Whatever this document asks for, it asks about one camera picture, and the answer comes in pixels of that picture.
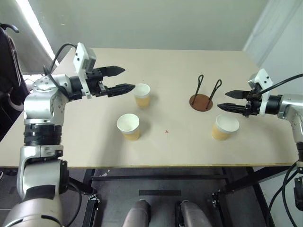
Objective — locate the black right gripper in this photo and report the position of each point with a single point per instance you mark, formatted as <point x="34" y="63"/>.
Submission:
<point x="252" y="104"/>

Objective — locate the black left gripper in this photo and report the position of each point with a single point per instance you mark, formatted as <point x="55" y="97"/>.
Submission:
<point x="94" y="82"/>

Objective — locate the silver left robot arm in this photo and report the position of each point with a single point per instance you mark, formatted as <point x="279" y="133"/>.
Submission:
<point x="38" y="104"/>

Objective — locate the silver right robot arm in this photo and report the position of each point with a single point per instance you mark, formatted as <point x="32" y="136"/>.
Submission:
<point x="288" y="104"/>

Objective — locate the tan paper cup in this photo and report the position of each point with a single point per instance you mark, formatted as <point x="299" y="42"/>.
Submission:
<point x="131" y="134"/>
<point x="142" y="100"/>
<point x="220" y="133"/>

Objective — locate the black chair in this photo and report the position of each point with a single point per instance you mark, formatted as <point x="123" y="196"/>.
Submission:
<point x="7" y="59"/>

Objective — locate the black tape strip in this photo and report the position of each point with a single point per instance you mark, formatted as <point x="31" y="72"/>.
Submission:
<point x="159" y="192"/>

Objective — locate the dark rounded grey shape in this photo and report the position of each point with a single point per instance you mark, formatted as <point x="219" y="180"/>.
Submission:
<point x="193" y="214"/>
<point x="138" y="214"/>

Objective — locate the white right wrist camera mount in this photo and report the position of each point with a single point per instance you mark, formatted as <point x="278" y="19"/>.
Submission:
<point x="264" y="78"/>

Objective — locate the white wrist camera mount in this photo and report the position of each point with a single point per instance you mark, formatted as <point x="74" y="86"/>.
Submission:
<point x="264" y="78"/>
<point x="79" y="55"/>

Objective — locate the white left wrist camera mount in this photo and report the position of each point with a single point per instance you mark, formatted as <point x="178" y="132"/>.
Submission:
<point x="79" y="55"/>

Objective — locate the black metal table frame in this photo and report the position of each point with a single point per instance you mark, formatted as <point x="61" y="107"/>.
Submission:
<point x="156" y="179"/>

